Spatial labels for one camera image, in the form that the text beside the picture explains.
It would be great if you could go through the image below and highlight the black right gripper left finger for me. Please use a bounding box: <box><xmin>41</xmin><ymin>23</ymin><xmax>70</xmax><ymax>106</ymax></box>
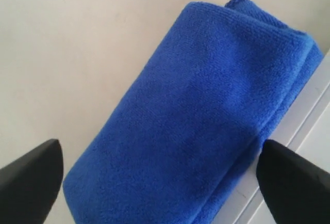
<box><xmin>1</xmin><ymin>139</ymin><xmax>63</xmax><ymax>223</ymax></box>

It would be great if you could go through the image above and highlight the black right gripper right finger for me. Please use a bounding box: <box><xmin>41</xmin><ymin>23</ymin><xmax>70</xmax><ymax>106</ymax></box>
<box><xmin>256</xmin><ymin>139</ymin><xmax>329</xmax><ymax>223</ymax></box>

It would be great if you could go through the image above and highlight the white board with aluminium frame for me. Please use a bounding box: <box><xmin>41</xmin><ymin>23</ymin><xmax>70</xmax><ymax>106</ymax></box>
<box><xmin>213</xmin><ymin>53</ymin><xmax>329</xmax><ymax>224</ymax></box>

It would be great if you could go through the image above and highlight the blue cloth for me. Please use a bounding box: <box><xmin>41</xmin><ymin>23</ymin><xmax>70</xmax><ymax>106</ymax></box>
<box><xmin>63</xmin><ymin>0</ymin><xmax>323</xmax><ymax>223</ymax></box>

